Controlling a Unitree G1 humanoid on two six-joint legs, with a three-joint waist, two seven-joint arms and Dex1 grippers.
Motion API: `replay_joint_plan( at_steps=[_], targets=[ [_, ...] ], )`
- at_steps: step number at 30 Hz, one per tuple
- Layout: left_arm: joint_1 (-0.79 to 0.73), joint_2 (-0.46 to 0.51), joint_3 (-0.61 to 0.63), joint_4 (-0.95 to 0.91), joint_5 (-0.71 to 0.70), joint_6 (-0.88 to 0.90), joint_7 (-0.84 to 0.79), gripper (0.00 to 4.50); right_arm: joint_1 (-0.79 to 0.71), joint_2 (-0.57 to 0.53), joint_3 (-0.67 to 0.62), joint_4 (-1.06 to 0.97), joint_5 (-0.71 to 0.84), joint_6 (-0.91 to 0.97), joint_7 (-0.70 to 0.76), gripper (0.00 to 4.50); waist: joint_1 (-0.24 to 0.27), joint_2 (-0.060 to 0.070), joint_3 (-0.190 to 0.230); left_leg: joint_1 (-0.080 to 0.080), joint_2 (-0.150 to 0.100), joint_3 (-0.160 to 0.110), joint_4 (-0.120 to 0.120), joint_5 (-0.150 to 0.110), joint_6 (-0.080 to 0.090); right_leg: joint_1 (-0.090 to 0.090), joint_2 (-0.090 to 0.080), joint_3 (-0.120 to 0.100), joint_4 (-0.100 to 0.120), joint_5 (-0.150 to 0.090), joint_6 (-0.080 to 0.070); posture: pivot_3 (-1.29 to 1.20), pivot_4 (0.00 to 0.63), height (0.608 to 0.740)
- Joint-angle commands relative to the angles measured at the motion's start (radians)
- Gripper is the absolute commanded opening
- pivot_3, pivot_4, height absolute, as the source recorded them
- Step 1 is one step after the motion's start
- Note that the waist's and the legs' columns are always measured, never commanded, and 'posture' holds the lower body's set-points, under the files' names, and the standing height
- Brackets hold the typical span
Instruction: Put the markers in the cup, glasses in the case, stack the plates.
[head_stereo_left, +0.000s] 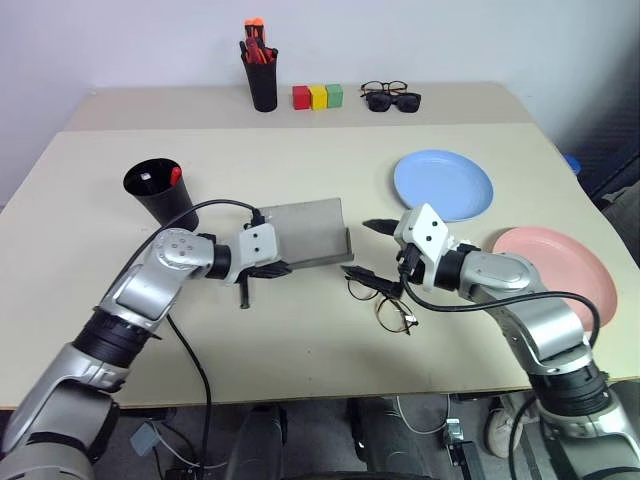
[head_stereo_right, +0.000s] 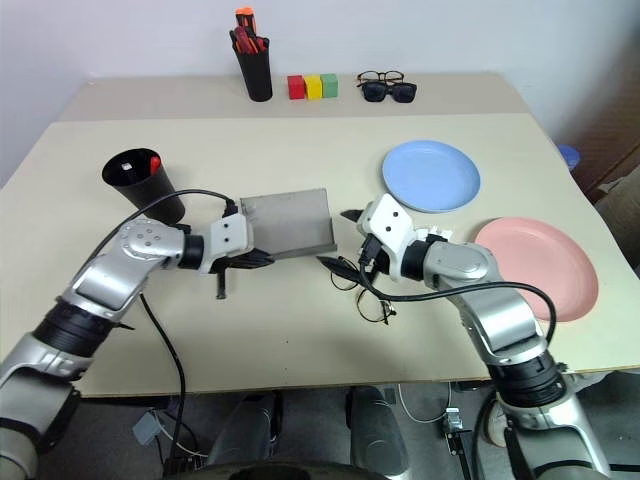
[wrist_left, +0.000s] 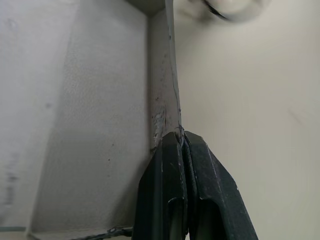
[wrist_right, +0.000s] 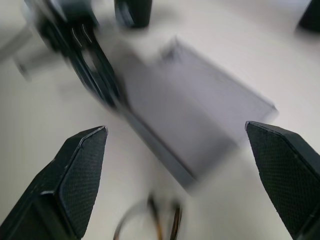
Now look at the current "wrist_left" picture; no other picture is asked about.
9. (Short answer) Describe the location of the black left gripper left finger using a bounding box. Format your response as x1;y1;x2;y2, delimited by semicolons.
131;132;189;240

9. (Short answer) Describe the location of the white plate with dark rim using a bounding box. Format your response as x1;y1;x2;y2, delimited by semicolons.
174;0;264;24

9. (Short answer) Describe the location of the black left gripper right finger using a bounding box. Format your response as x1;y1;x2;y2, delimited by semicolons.
181;131;259;240

